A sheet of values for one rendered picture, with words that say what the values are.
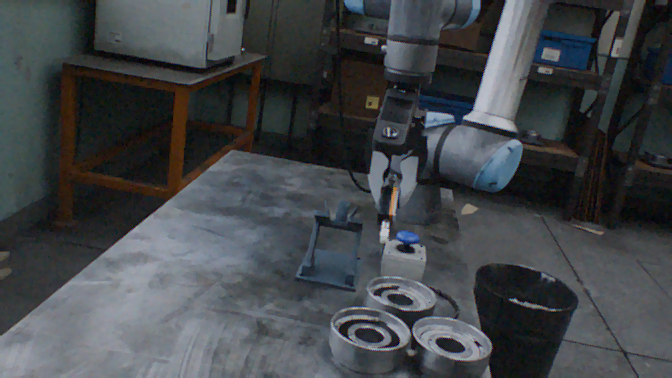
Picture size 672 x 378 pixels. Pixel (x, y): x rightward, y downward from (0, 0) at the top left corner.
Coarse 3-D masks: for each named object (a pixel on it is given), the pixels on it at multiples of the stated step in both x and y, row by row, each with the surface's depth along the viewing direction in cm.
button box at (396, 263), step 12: (384, 252) 109; (396, 252) 106; (408, 252) 106; (420, 252) 108; (384, 264) 105; (396, 264) 105; (408, 264) 105; (420, 264) 104; (384, 276) 106; (396, 276) 106; (408, 276) 105; (420, 276) 105
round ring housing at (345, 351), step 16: (336, 320) 83; (384, 320) 86; (400, 320) 84; (336, 336) 79; (352, 336) 81; (368, 336) 84; (384, 336) 82; (400, 336) 83; (336, 352) 79; (352, 352) 77; (368, 352) 77; (384, 352) 77; (400, 352) 78; (352, 368) 78; (368, 368) 78; (384, 368) 79
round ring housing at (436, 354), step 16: (432, 320) 87; (448, 320) 87; (416, 336) 81; (432, 336) 84; (448, 336) 85; (464, 336) 86; (480, 336) 85; (416, 352) 80; (432, 352) 78; (448, 352) 81; (464, 352) 81; (480, 352) 82; (432, 368) 79; (448, 368) 78; (464, 368) 78; (480, 368) 79
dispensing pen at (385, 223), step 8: (392, 176) 100; (392, 184) 99; (384, 192) 96; (392, 192) 96; (384, 200) 96; (384, 208) 95; (384, 216) 95; (384, 224) 95; (384, 232) 94; (384, 240) 94
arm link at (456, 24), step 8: (456, 0) 92; (464, 0) 94; (472, 0) 96; (456, 8) 92; (464, 8) 95; (472, 8) 97; (456, 16) 94; (464, 16) 96; (472, 16) 99; (448, 24) 94; (456, 24) 96; (464, 24) 98
